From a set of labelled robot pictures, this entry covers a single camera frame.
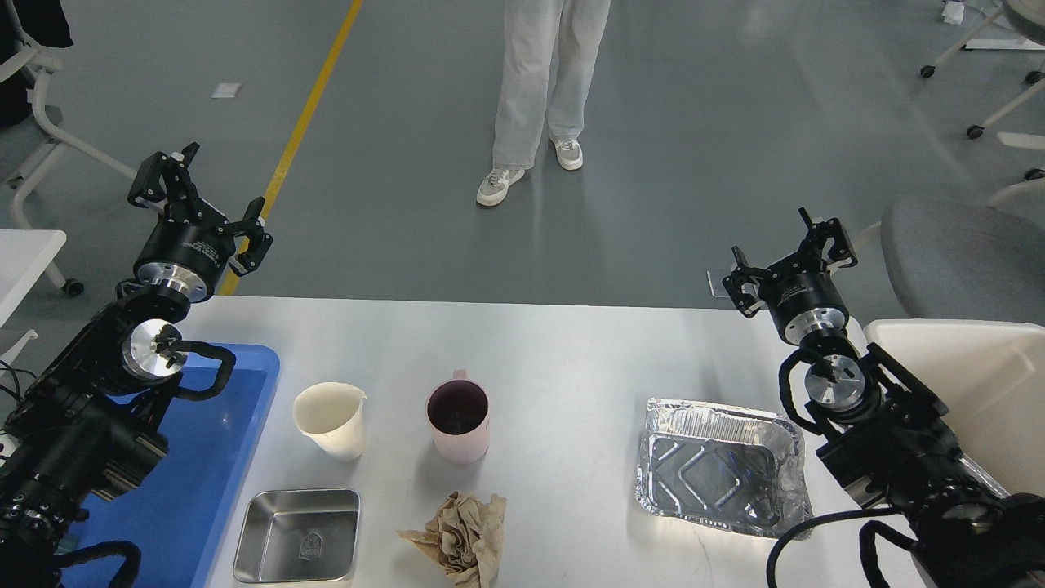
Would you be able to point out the white side table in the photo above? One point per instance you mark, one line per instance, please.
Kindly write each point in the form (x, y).
(26, 256)

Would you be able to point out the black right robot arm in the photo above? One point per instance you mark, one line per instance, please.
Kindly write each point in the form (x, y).
(885, 438)

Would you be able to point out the person in grey trousers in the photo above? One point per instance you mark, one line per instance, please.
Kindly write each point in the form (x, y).
(550, 54)

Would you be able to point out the pink mug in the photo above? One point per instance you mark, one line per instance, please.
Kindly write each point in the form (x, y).
(458, 412)

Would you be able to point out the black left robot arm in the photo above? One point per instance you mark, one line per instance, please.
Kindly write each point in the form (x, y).
(89, 424)

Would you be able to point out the steel square tray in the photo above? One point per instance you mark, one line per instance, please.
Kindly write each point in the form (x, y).
(299, 538)

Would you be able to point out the white chair left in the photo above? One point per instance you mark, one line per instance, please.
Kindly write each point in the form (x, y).
(31, 62)

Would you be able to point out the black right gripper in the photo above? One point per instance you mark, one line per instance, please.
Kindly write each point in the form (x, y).
(801, 296)

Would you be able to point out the white chair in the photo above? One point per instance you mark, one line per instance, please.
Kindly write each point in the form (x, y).
(1025, 20)
(31, 62)

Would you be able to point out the grey office chair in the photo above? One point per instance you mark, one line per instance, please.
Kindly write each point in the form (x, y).
(951, 260)

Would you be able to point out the blue plastic tray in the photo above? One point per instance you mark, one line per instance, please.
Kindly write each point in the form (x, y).
(178, 515)

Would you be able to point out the white chair top right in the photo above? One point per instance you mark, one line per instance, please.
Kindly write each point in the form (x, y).
(1025, 20)

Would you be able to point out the crumpled brown paper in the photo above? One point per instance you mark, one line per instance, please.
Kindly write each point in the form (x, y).
(465, 538)

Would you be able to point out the white floor tag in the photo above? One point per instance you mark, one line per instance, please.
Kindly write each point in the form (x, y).
(226, 90)

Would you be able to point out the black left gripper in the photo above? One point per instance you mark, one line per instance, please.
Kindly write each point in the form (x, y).
(193, 240)

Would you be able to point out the aluminium foil tray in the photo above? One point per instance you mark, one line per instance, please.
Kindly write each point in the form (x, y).
(726, 467)

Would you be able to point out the white paper cup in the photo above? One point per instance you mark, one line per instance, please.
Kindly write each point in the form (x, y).
(331, 414)

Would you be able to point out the beige plastic bin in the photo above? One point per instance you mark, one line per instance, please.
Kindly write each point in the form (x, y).
(991, 377)

